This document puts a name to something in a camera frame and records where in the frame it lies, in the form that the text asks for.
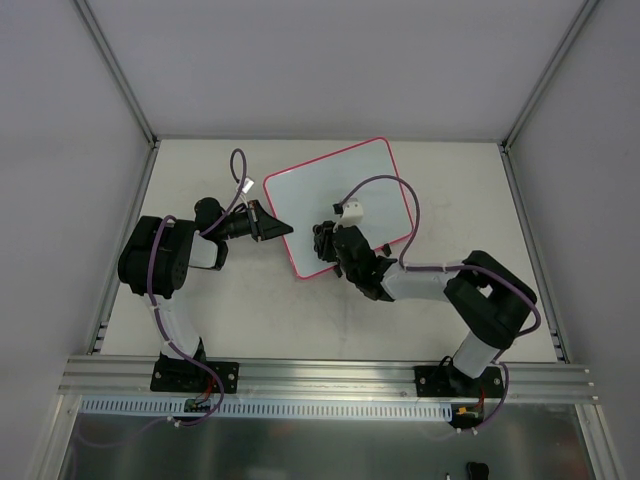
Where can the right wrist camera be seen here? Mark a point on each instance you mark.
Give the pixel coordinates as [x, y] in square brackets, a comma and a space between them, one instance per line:
[350, 213]

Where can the black object on floor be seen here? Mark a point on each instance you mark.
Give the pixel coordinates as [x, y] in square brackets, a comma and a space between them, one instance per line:
[477, 471]

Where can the pink framed whiteboard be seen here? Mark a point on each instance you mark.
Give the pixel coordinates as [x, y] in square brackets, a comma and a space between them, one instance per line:
[356, 185]

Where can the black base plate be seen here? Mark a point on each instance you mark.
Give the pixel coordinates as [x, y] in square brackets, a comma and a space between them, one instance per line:
[445, 381]
[181, 376]

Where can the aluminium front rail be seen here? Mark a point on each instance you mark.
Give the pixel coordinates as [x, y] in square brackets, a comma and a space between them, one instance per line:
[553, 383]

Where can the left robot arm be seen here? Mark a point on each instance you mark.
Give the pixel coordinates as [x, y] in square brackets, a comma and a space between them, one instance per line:
[160, 253]

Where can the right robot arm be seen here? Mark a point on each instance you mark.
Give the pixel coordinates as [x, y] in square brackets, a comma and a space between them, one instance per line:
[495, 305]

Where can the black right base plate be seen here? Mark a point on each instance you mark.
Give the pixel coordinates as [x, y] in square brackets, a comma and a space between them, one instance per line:
[445, 381]

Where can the white slotted cable duct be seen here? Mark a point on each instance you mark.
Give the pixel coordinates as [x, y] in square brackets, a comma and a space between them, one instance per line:
[270, 408]

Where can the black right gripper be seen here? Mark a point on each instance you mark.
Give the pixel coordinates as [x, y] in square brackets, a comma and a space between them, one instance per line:
[331, 240]

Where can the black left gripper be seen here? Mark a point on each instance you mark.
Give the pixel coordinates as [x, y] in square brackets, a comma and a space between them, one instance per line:
[255, 220]

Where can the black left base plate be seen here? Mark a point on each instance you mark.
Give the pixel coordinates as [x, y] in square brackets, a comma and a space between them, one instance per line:
[181, 376]

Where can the black whiteboard eraser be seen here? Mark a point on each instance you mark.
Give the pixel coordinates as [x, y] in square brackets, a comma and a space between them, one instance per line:
[323, 241]

